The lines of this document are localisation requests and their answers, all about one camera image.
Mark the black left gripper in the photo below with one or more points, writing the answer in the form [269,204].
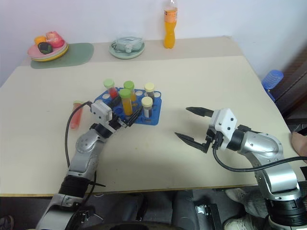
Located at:
[118,122]

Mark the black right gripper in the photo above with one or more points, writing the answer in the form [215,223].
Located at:
[213,140]

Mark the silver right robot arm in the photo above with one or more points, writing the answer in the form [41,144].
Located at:
[263,143]

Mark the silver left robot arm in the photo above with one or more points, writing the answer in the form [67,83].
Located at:
[84,148]

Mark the blue test tube rack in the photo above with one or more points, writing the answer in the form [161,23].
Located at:
[153,117]

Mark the pink-red capless test tube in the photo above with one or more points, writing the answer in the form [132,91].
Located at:
[76,117]

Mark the orange tube with green cap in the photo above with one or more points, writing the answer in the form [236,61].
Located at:
[126,105]
[129,85]

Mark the dark tube with yellow cap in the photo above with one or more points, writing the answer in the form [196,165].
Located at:
[147,102]
[149,86]

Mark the red tube with green cap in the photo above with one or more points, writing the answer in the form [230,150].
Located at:
[109,83]

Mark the pale green plate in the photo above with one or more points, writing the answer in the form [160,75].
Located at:
[124,55]

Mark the clear glass bowl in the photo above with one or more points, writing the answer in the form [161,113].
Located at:
[129,42]

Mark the green placemat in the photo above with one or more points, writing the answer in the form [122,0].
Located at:
[79,55]

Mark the white sneaker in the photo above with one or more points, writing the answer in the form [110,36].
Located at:
[236,224]
[236,193]

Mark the black zip tie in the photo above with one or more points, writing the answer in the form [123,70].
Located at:
[97,184]

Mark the plate stack with toy fruit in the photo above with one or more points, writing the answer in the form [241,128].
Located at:
[61,54]

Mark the orange soda bottle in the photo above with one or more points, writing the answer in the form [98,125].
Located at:
[169,33]

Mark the black box with silver clips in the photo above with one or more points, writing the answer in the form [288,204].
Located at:
[208,213]

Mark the blue water jug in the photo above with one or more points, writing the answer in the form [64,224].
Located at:
[272,80]

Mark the grey trouser leg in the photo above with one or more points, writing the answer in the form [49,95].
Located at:
[255,201]

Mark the pink-red toy cup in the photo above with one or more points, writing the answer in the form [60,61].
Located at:
[54,38]

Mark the black toy object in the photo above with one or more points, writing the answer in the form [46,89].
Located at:
[45,48]

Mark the bystander's bare skin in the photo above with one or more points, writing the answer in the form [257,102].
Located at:
[300,145]

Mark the dark wooden furniture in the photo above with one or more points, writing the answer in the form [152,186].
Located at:
[297,91]

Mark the pink plate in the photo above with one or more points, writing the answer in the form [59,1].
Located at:
[33,51]

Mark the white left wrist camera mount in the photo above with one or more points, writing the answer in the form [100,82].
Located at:
[102,110]

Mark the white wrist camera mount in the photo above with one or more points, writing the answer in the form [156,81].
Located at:
[224,119]
[102,110]

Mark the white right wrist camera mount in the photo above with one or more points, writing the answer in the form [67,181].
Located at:
[224,119]

